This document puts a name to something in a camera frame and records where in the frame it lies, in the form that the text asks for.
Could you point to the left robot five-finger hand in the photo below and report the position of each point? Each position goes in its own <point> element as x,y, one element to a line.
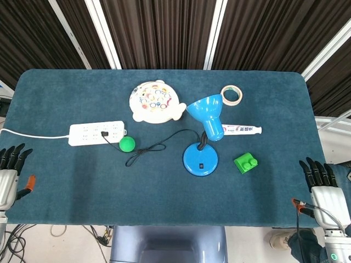
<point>6,186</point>

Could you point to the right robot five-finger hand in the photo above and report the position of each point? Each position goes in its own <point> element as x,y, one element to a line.
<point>327,200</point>

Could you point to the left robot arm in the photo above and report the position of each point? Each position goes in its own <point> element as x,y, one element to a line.
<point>2,224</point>

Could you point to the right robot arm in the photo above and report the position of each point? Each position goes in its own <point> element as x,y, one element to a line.
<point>337,246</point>

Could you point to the blue gooseneck desk lamp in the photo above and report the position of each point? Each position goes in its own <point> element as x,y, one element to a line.
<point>200,159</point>

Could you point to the blue jeans leg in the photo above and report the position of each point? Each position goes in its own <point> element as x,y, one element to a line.
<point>310,249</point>

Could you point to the white sneaker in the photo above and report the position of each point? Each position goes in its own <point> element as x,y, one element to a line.
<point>279,239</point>

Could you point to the white power strip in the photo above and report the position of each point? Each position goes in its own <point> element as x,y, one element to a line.
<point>82,134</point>

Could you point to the green toy building block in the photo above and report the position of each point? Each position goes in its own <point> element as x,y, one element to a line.
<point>242,164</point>

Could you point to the white toothpaste tube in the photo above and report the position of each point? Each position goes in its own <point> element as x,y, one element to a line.
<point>241,129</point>

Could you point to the dark brown pleated curtain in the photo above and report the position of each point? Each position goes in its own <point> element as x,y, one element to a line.
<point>82,27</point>
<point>334,87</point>
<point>274,33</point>
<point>159,33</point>
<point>27,41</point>

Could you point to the green ball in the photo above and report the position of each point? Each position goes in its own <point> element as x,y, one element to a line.
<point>127,144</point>

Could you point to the beige masking tape roll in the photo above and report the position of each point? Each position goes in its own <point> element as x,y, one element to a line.
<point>231,103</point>

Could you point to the blue velvet table cloth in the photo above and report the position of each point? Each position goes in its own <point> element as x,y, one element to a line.
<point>164,197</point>

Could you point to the cream fishing game toy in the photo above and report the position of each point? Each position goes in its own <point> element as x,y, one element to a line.
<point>153,115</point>

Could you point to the white metal frame rail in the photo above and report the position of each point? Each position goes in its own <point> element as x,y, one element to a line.
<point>333,124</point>

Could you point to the white metal frame post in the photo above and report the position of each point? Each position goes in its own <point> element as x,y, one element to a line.
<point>66,27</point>
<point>215,33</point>
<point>326,49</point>
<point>101,27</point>

